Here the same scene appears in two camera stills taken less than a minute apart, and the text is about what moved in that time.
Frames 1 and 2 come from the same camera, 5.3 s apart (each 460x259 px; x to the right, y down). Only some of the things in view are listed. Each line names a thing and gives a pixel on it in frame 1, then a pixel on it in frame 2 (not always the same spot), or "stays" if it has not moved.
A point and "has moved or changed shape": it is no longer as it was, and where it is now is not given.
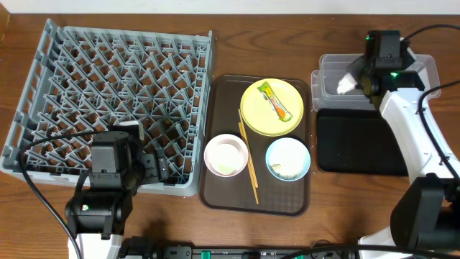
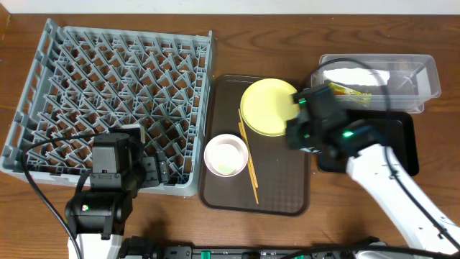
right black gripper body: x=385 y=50 → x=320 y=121
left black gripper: x=151 y=167 stays
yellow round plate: x=259 y=115 stays
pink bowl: x=226 y=155 stays
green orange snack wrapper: x=280 y=108 → x=343 y=96
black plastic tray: x=358 y=142 stays
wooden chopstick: x=249 y=163 stays
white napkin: x=346 y=84 has moved or changed shape
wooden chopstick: x=251 y=161 stays
